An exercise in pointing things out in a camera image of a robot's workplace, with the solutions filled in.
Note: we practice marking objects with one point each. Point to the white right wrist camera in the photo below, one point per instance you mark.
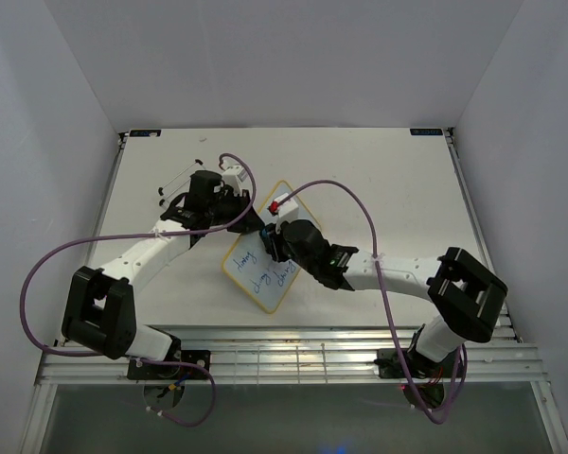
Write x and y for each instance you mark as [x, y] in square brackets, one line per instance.
[284, 209]

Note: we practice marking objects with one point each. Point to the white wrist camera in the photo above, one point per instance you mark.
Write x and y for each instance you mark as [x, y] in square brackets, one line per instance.
[284, 209]
[233, 175]

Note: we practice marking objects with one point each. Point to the blue label right corner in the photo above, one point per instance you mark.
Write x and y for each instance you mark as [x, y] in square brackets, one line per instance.
[426, 132]

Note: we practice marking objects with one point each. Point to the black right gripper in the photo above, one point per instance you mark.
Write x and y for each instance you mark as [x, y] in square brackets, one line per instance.
[274, 240]

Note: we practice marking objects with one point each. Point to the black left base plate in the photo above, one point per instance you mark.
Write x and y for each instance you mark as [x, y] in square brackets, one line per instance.
[139, 370]

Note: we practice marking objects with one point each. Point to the yellow framed whiteboard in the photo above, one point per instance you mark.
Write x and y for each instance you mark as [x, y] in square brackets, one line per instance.
[266, 282]

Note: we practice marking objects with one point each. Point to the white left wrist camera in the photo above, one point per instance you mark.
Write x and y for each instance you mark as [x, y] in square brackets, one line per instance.
[233, 175]

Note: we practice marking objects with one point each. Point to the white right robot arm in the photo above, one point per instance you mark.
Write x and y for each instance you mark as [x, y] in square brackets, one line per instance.
[467, 295]

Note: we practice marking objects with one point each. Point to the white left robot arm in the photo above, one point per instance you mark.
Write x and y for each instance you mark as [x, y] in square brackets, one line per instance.
[100, 310]

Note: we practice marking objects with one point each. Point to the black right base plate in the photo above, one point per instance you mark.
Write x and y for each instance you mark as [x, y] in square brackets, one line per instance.
[389, 364]

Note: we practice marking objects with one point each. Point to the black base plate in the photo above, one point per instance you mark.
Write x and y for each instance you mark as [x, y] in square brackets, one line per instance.
[389, 364]
[139, 370]

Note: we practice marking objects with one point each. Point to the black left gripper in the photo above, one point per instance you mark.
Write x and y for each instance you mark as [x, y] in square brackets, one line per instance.
[251, 222]

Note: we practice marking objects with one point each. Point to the aluminium rail frame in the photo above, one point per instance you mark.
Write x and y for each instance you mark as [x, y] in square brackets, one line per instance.
[307, 355]

